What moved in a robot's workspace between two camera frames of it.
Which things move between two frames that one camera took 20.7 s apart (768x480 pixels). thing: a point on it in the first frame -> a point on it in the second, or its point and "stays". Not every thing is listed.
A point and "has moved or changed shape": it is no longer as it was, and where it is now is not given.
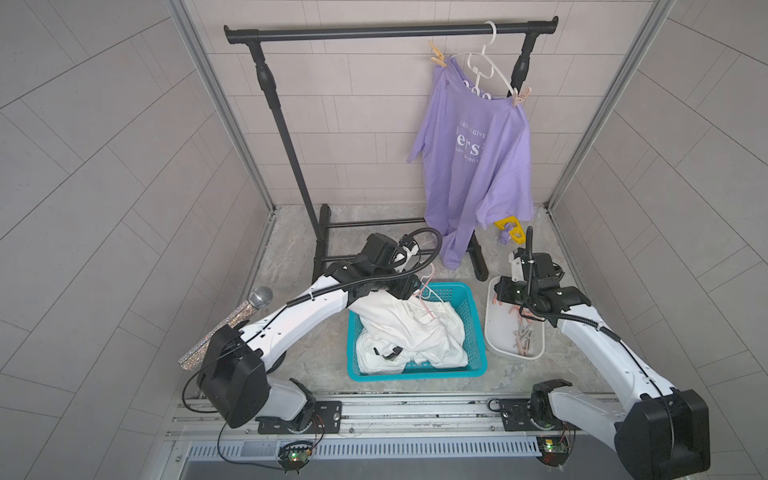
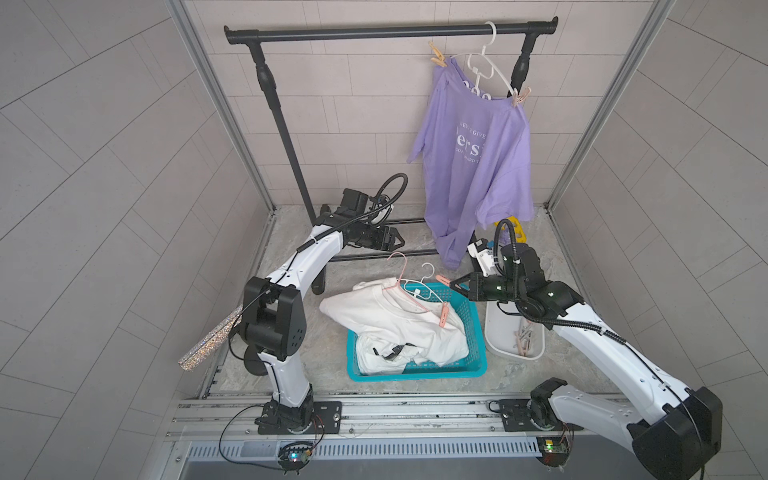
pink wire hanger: x=421 y=293 has moved or changed shape
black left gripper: x=403 y=288 -> x=383 y=244
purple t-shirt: x=477 y=163 stays
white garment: x=395 y=331 stays
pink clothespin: x=518 y=99 stays
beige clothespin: x=440 y=60 stays
